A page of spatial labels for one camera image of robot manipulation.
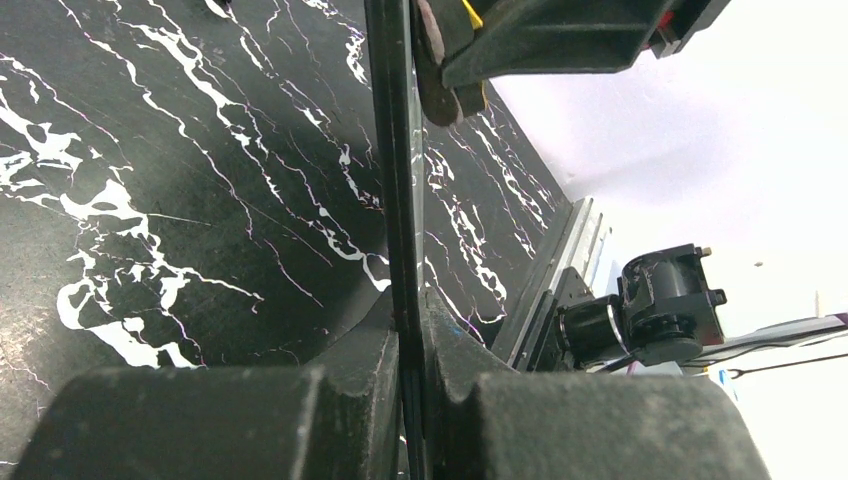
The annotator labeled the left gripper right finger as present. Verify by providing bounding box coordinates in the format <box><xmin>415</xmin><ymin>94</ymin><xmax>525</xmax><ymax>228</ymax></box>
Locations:
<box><xmin>420</xmin><ymin>289</ymin><xmax>769</xmax><ymax>480</ymax></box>

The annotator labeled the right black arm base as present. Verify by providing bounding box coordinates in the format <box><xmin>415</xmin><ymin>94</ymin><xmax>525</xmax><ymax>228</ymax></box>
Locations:
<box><xmin>511</xmin><ymin>267</ymin><xmax>594</xmax><ymax>372</ymax></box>

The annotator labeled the yellow whiteboard eraser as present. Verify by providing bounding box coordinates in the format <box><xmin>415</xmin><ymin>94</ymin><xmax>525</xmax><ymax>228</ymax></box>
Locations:
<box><xmin>412</xmin><ymin>0</ymin><xmax>488</xmax><ymax>127</ymax></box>

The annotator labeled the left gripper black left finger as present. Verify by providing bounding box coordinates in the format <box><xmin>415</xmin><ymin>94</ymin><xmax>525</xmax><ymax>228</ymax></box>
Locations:
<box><xmin>13</xmin><ymin>292</ymin><xmax>400</xmax><ymax>479</ymax></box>

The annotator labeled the aluminium frame rail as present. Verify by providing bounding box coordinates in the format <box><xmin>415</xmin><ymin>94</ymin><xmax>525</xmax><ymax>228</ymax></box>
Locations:
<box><xmin>490</xmin><ymin>196</ymin><xmax>612</xmax><ymax>370</ymax></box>

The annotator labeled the white dry-erase board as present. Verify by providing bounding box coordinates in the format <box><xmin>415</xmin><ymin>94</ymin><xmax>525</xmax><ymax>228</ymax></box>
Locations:
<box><xmin>364</xmin><ymin>1</ymin><xmax>432</xmax><ymax>479</ymax></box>

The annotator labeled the black marble pattern mat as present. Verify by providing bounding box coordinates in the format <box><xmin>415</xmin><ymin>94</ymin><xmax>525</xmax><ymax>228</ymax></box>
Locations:
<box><xmin>0</xmin><ymin>0</ymin><xmax>574</xmax><ymax>468</ymax></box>

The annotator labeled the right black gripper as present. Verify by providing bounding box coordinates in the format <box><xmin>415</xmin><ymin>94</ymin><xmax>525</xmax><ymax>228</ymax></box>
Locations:
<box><xmin>445</xmin><ymin>0</ymin><xmax>730</xmax><ymax>86</ymax></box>

